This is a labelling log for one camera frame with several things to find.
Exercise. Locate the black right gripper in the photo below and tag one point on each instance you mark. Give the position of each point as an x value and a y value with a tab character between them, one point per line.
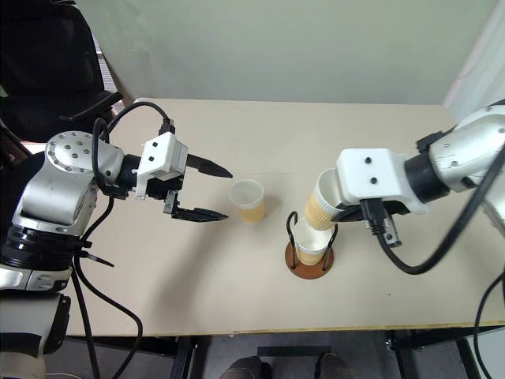
391	209

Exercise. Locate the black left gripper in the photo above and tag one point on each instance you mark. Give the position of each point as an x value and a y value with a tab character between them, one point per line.
158	188

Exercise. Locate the tan and white paper cup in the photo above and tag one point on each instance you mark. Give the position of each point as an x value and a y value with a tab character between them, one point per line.
311	248
246	201
317	211

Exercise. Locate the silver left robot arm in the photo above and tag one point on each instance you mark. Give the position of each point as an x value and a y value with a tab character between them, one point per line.
51	197

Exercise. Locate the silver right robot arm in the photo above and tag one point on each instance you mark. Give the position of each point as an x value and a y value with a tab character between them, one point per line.
453	158

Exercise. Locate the dark rounded shape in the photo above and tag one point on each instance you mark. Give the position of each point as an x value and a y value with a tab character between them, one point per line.
246	367

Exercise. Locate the white partition panel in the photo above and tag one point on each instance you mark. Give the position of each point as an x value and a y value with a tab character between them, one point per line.
479	63

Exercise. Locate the black office chair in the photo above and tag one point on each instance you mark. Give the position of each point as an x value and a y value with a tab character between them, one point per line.
47	59

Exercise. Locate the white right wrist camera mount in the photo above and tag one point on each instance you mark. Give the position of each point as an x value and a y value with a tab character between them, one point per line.
367	173

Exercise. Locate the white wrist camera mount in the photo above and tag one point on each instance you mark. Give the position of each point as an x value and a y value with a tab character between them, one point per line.
161	152
367	173

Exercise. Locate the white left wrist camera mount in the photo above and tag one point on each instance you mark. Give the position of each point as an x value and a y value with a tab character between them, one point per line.
161	152

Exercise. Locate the black table frame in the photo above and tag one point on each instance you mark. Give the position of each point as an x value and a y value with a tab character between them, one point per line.
294	350

